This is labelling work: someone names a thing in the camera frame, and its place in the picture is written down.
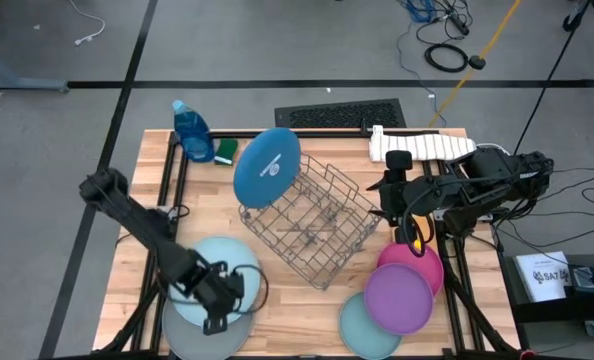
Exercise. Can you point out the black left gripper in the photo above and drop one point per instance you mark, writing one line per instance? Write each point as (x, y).
(217, 290)

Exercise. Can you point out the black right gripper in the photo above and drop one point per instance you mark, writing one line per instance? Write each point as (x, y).
(404, 197)

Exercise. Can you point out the large grey plate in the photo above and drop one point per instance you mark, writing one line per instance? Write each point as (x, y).
(192, 345)

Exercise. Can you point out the small pink plate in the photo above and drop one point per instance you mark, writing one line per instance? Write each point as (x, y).
(422, 260)

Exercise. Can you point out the large light blue plate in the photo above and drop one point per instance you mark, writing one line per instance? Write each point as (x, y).
(222, 250)

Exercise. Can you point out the small purple plate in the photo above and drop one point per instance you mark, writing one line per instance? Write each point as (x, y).
(398, 299)

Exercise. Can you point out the large dark blue plate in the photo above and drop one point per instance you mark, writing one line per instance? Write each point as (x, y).
(262, 175)

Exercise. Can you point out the small teal plate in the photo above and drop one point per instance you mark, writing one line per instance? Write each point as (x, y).
(362, 335)

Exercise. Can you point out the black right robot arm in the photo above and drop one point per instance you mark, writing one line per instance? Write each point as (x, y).
(487, 180)

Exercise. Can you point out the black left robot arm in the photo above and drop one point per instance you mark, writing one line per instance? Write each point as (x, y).
(142, 225)

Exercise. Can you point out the white striped towel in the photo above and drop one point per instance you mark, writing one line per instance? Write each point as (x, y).
(427, 146)

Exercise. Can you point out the black floor vent grille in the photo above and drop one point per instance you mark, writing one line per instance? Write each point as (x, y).
(342, 115)

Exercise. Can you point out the green yellow sponge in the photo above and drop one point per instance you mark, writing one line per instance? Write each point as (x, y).
(226, 150)

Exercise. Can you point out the black round floor puck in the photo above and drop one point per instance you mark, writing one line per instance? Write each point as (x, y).
(477, 62)

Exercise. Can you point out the white printed booklet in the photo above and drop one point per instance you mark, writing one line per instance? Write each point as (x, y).
(542, 275)

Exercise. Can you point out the blue dish soap bottle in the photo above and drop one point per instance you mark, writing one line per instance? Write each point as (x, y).
(193, 135)

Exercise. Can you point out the black power strip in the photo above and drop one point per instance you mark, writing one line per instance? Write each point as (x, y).
(458, 22)

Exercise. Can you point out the black side cart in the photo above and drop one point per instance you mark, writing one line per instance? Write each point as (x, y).
(557, 312)

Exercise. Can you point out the thin black slanted pole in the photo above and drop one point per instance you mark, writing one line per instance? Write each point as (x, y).
(552, 75)

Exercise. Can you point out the black device on cart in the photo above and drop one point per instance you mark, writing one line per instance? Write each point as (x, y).
(587, 280)

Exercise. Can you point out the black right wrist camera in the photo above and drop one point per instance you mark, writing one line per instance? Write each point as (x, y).
(399, 161)

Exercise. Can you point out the grey metal post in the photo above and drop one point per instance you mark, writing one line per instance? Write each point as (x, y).
(27, 84)

